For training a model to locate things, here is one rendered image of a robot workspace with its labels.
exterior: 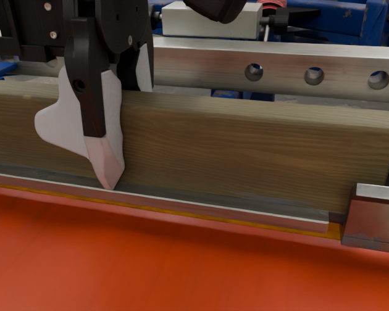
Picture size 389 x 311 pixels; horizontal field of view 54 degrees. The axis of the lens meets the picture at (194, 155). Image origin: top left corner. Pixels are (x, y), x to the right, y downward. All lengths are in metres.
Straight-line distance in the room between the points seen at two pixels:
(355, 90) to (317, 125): 0.23
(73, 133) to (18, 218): 0.11
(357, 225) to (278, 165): 0.06
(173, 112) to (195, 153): 0.03
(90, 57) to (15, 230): 0.17
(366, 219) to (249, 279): 0.08
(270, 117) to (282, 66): 0.22
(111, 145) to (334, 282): 0.17
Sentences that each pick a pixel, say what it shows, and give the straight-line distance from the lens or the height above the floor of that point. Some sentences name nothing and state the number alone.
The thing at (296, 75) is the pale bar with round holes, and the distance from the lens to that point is 0.46.
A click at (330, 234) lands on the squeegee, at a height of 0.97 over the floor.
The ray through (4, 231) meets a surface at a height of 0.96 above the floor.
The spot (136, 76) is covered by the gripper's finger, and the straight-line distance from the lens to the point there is 0.29.
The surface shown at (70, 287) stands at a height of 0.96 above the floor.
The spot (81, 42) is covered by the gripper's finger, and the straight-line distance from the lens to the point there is 0.23.
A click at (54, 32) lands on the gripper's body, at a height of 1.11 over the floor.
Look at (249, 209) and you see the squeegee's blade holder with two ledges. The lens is 0.27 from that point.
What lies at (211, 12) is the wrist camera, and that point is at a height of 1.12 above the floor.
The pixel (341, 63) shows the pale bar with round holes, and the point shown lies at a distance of 0.46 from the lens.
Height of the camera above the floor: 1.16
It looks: 30 degrees down
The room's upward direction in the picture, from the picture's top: 1 degrees counter-clockwise
